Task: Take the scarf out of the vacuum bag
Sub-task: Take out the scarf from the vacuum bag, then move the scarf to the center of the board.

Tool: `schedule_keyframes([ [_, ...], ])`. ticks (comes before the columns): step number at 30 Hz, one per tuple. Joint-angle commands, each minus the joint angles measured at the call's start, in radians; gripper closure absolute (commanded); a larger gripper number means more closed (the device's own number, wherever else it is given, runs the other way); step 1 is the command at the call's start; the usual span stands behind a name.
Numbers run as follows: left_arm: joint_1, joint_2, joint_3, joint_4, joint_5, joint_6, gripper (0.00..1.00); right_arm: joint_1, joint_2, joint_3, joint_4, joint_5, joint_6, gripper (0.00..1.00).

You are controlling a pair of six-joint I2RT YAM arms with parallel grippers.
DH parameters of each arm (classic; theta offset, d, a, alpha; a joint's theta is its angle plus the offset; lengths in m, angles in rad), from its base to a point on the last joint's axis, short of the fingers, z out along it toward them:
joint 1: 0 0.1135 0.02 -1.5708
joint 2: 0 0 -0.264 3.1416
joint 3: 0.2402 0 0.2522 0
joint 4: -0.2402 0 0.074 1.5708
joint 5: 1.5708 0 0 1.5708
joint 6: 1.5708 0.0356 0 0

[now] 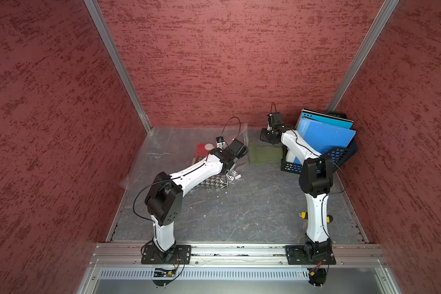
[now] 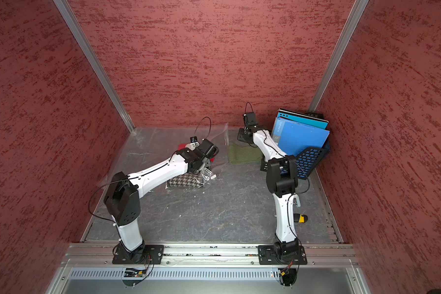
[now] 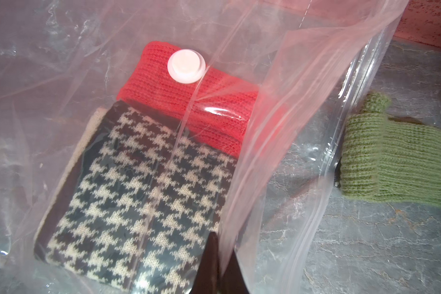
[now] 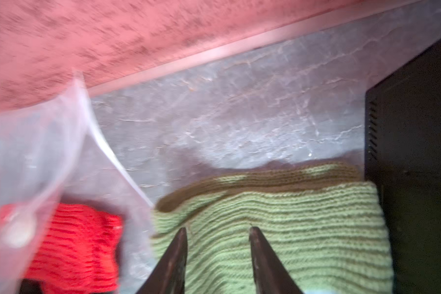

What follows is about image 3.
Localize red knitted scarf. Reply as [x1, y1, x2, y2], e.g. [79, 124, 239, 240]
[117, 41, 258, 158]

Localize houndstooth black white scarf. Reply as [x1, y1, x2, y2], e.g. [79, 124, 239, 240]
[34, 101, 236, 294]

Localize green knitted scarf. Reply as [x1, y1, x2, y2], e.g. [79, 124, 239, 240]
[339, 93, 441, 207]

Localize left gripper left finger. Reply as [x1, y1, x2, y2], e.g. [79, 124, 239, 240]
[190, 232, 219, 294]

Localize white round bag valve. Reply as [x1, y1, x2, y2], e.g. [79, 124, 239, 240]
[167, 49, 207, 84]

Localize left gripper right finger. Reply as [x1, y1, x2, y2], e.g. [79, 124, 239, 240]
[220, 252, 249, 294]

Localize clear plastic vacuum bag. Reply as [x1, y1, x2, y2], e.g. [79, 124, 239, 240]
[0, 1, 407, 294]

